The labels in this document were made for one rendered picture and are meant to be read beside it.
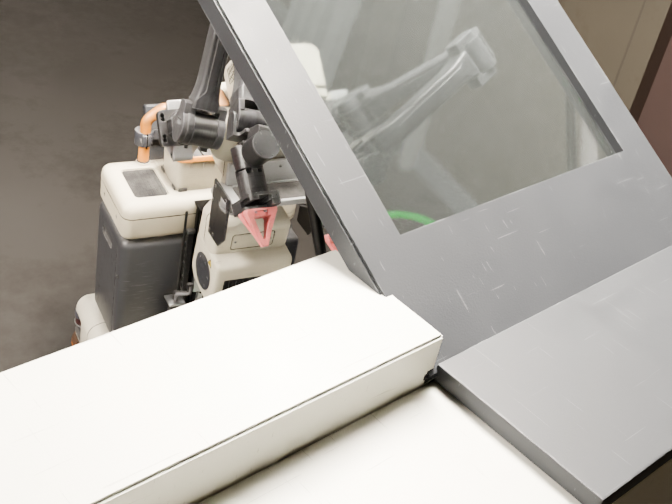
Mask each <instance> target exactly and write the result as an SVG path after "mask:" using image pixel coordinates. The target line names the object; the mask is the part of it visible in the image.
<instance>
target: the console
mask: <svg viewBox="0 0 672 504"><path fill-rule="evenodd" d="M442 336H443V335H442V334H441V333H439V332H438V331H437V330H436V329H434V328H433V327H432V326H431V325H429V324H428V323H427V322H426V321H424V320H423V319H422V318H421V317H419V316H418V315H417V314H415V313H414V312H413V311H412V310H410V309H409V308H408V307H407V306H405V305H404V304H403V303H402V302H400V301H399V300H398V299H397V298H395V297H394V296H393V295H391V296H388V297H385V296H383V295H382V294H381V295H379V294H378V293H377V292H375V291H374V290H373V289H372V288H370V287H369V286H368V285H367V284H365V283H364V282H363V281H362V280H360V279H359V278H358V277H357V276H355V275H354V274H353V273H352V272H350V271H349V270H348V268H347V266H346V264H345V263H344V261H343V259H342V257H341V256H340V254H339V252H338V251H336V250H334V251H330V252H327V253H324V254H322V255H319V256H316V257H313V258H311V259H308V260H305V261H303V262H300V263H297V264H294V265H292V266H289V267H286V268H284V269H281V270H278V271H275V272H273V273H270V274H267V275H265V276H262V277H259V278H256V279H254V280H251V281H248V282H246V283H243V284H240V285H237V286H235V287H232V288H229V289H227V290H224V291H221V292H218V293H216V294H213V295H210V296H208V297H205V298H202V299H199V300H197V301H194V302H191V303H189V304H186V305H183V306H180V307H178V308H175V309H172V310H169V311H167V312H164V313H161V314H159V315H156V316H153V317H150V318H148V319H145V320H142V321H140V322H137V323H134V324H131V325H129V326H126V327H123V328H121V329H118V330H115V331H112V332H110V333H107V334H104V335H102V336H99V337H96V338H93V339H91V340H88V341H85V342H83V343H80V344H77V345H74V346H72V347H69V348H66V349H64V350H61V351H58V352H55V353H53V354H50V355H47V356H45V357H42V358H39V359H36V360H34V361H31V362H28V363H25V364H23V365H20V366H17V367H15V368H12V369H9V370H6V371H4V372H1V373H0V504H197V503H199V502H201V501H203V500H205V499H207V498H209V497H211V496H213V495H215V494H217V493H219V492H221V491H222V490H224V489H226V488H228V487H230V486H232V485H234V484H236V483H238V482H240V481H242V480H244V479H245V478H247V477H249V476H251V475H253V474H255V473H257V472H259V471H261V470H263V469H265V468H267V467H269V466H270V465H272V464H274V463H276V462H278V461H280V460H282V459H284V458H286V457H288V456H290V455H292V454H293V453H295V452H297V451H299V450H301V449H303V448H305V447H307V446H309V445H311V444H313V443H315V442H316V441H318V440H320V439H322V438H324V437H326V436H328V435H330V434H332V433H334V432H336V431H338V430H340V429H341V428H343V427H345V426H347V425H349V424H351V423H353V422H355V421H357V420H359V419H361V418H363V417H364V416H366V415H368V414H370V413H372V412H374V411H376V410H378V409H380V408H382V407H384V406H386V405H387V404H389V403H391V402H393V401H395V400H397V399H399V398H401V397H403V396H405V395H407V394H409V393H411V392H412V391H414V390H416V389H418V388H420V387H422V386H424V385H426V384H428V383H429V381H428V382H426V383H425V384H424V381H425V380H423V379H424V376H425V374H427V371H429V370H431V369H433V368H434V365H435V362H436V359H437V356H438V352H439V349H440V346H441V343H442V340H443V338H442Z"/></svg>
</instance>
